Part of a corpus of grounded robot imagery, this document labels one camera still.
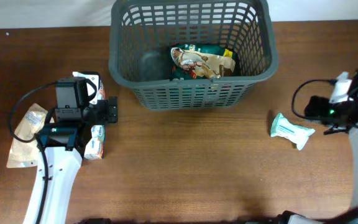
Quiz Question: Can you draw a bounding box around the Kleenex tissue multipack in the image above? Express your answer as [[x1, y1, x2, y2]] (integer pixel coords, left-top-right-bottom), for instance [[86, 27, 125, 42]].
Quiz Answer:
[[72, 72, 106, 160]]

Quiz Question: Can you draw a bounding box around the black cable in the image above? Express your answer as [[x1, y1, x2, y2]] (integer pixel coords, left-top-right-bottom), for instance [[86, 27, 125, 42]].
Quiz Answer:
[[291, 78, 358, 141], [7, 81, 58, 224]]

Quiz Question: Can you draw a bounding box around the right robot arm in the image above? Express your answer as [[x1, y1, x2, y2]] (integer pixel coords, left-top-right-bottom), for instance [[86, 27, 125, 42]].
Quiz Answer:
[[277, 69, 358, 223]]

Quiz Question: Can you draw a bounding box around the green Nescafe coffee bag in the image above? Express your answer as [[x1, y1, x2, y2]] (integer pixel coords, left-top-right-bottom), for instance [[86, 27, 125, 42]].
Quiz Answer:
[[170, 44, 237, 80]]

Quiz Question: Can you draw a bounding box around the grey plastic basket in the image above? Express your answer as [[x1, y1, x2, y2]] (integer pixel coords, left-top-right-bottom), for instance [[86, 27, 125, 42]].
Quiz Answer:
[[109, 0, 278, 110]]

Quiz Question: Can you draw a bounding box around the left black cable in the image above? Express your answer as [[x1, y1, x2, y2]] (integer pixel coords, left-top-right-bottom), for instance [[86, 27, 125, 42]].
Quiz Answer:
[[7, 81, 58, 224]]

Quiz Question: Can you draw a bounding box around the beige brown snack pouch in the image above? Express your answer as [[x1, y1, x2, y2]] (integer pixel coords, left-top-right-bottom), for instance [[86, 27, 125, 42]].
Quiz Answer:
[[170, 47, 236, 79]]

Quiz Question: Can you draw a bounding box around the right black cable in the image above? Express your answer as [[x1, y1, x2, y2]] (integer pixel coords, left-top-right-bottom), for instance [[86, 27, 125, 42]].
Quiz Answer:
[[291, 78, 358, 141]]

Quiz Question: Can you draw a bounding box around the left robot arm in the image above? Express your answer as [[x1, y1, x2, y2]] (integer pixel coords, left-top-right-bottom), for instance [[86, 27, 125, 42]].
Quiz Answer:
[[24, 97, 118, 223]]

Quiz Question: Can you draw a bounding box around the beige powder pouch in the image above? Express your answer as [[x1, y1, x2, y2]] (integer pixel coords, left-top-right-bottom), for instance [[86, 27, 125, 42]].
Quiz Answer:
[[6, 103, 48, 168]]

